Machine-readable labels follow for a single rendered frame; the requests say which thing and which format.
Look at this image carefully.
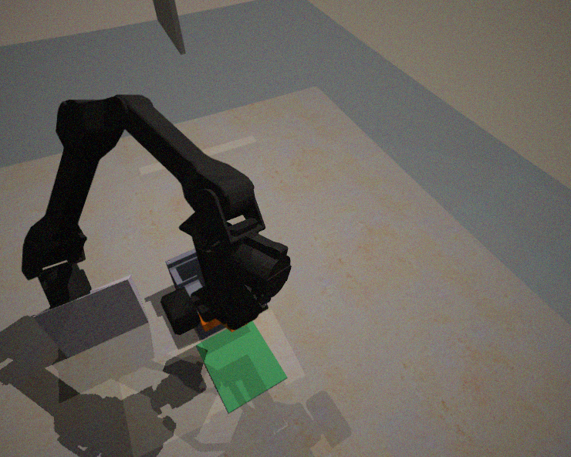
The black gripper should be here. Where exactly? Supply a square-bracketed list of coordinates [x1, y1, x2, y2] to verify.
[160, 267, 234, 335]

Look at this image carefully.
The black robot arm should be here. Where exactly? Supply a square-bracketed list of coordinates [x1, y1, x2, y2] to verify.
[22, 94, 292, 330]

